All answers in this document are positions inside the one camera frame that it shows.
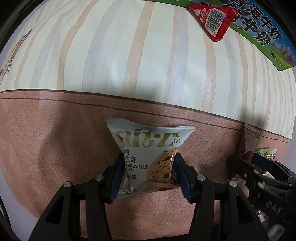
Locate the blue green milk carton box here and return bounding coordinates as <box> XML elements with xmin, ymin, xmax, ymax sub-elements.
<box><xmin>160</xmin><ymin>0</ymin><xmax>295</xmax><ymax>71</ymax></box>

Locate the red triangular snack packet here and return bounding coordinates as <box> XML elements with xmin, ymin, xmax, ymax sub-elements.
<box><xmin>189</xmin><ymin>4</ymin><xmax>238</xmax><ymax>42</ymax></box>

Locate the white Nitz oat cookie packet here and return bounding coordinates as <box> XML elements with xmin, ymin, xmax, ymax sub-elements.
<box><xmin>105</xmin><ymin>118</ymin><xmax>195</xmax><ymax>199</ymax></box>

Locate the striped and pink bed sheet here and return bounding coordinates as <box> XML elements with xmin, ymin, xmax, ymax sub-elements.
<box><xmin>0</xmin><ymin>0</ymin><xmax>296</xmax><ymax>239</ymax></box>

